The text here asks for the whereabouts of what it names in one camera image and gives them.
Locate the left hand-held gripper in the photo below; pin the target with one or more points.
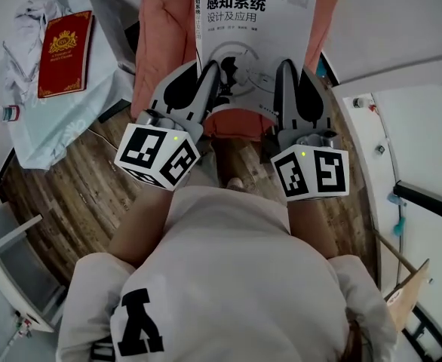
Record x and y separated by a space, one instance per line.
142 149

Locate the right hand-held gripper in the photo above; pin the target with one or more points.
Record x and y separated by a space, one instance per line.
332 172

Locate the pink cushioned armchair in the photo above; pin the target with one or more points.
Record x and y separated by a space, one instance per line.
160 51

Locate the white paperback book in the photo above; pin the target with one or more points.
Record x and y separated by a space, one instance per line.
258 32

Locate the person's left forearm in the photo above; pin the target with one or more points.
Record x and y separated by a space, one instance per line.
142 228

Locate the person's right forearm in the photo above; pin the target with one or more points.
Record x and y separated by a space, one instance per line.
311 228

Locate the red hardcover book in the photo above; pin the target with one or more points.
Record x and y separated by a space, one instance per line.
64 55

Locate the teal cloth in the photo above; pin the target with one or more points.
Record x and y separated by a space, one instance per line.
321 68

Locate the small jar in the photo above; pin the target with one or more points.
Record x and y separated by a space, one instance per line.
380 150
361 102

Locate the person's beige shoe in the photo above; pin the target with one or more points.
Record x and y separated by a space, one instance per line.
236 184

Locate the pale blue table cloth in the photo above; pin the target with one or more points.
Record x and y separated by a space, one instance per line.
55 126

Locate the clear plastic bottle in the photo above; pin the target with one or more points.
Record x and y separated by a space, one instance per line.
396 199

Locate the teal brush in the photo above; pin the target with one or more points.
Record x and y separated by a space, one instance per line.
400 227

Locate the crumpled white garment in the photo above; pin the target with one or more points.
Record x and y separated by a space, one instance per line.
25 43

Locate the red-capped plastic bottle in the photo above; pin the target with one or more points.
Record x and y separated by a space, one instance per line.
6 113

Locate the wooden stick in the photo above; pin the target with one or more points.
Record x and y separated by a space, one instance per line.
396 251

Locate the person's white sweatshirt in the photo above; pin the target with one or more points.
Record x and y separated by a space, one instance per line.
228 277

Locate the wooden board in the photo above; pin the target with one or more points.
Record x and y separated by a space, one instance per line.
407 296

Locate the black window frame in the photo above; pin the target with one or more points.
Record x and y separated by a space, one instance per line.
428 194

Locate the white shelf frame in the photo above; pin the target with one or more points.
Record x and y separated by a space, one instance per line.
32 317

